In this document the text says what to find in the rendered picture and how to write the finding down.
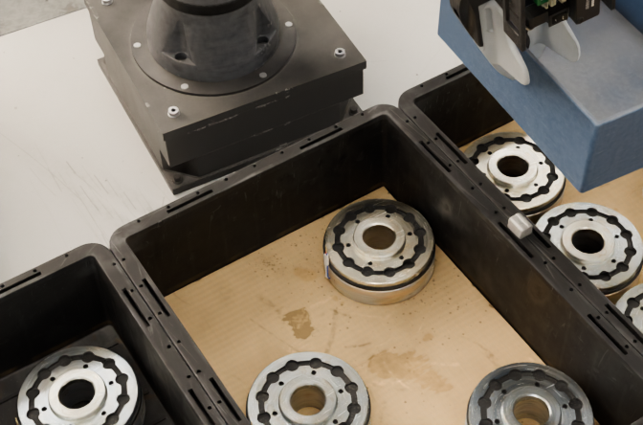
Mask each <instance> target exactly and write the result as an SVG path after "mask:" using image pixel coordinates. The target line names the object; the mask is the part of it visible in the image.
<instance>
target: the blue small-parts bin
mask: <svg viewBox="0 0 643 425"><path fill-rule="evenodd" d="M566 22H567V24H568V26H569V27H570V29H571V30H572V32H573V33H574V35H575V37H576V39H577V40H578V43H579V45H580V57H579V59H578V60H577V61H576V62H571V61H569V60H568V59H566V58H564V57H563V56H561V55H559V54H558V53H556V52H554V51H553V50H551V49H550V48H548V47H547V46H546V47H545V49H544V51H543V53H542V55H541V57H540V58H539V59H537V58H536V57H535V56H534V55H533V54H532V53H531V52H530V51H529V50H528V49H527V48H526V51H524V52H522V51H521V50H520V49H519V48H518V47H517V48H518V50H519V52H520V54H521V57H522V59H523V61H524V63H525V65H526V67H527V69H528V73H529V78H530V81H529V84H527V85H523V84H521V83H520V82H518V81H517V80H516V79H514V80H512V79H510V78H507V77H505V76H503V75H502V74H500V73H499V72H498V71H497V70H496V69H495V68H494V67H493V66H492V64H491V63H490V62H489V61H488V59H487V58H486V57H485V55H484V54H483V53H482V51H481V50H480V49H479V47H478V46H477V45H476V43H475V41H474V40H473V39H472V38H471V37H470V35H469V34H468V33H467V31H466V30H465V29H464V27H463V26H462V24H461V23H460V21H459V20H458V19H457V17H456V16H455V14H454V12H453V10H452V7H451V4H450V0H440V8H439V18H438V29H437V34H438V35H439V37H440V38H441V39H442V40H443V41H444V42H445V43H446V44H447V46H448V47H449V48H450V49H451V50H452V51H453V52H454V53H455V55H456V56H457V57H458V58H459V59H460V60H461V61H462V62H463V63H464V65H465V66H466V67H467V68H468V69H469V70H470V71H471V72H472V73H473V75H474V76H475V77H476V78H477V79H478V80H479V81H480V83H481V84H482V85H483V86H484V87H485V88H486V89H487V90H488V91H489V93H490V94H491V95H492V96H493V97H494V98H495V99H496V100H497V101H498V103H499V104H500V105H501V106H502V107H503V108H504V109H505V111H506V112H507V113H508V114H509V115H510V116H511V117H512V118H513V119H514V121H515V122H516V123H517V124H518V125H519V126H520V127H521V128H522V130H523V131H524V132H525V133H526V134H527V135H528V136H529V137H530V138H531V140H532V141H533V142H534V143H535V144H536V145H537V146H538V147H539V149H540V150H541V151H542V152H543V153H544V154H545V155H546V156H547V158H548V159H549V160H550V161H551V162H552V163H553V164H554V165H555V166H556V168H557V169H558V170H559V171H560V172H561V173H562V174H563V175H564V176H565V178H566V179H567V180H568V181H569V182H570V183H571V184H572V186H573V187H574V188H575V189H576V190H577V191H578V192H580V193H584V192H586V191H589V190H592V189H595V188H597V187H599V186H602V185H604V184H607V183H608V182H610V181H613V180H615V179H617V178H620V177H622V176H624V175H627V174H629V173H631V172H634V171H636V170H639V169H641V168H643V0H615V9H614V10H612V11H611V10H610V9H609V8H608V7H607V6H606V5H605V4H604V3H603V2H602V1H601V0H600V13H599V14H598V15H597V16H594V17H592V18H590V19H589V20H587V21H585V22H583V23H581V24H578V25H576V24H575V23H574V22H573V20H572V19H571V18H570V17H568V19H567V21H566Z"/></svg>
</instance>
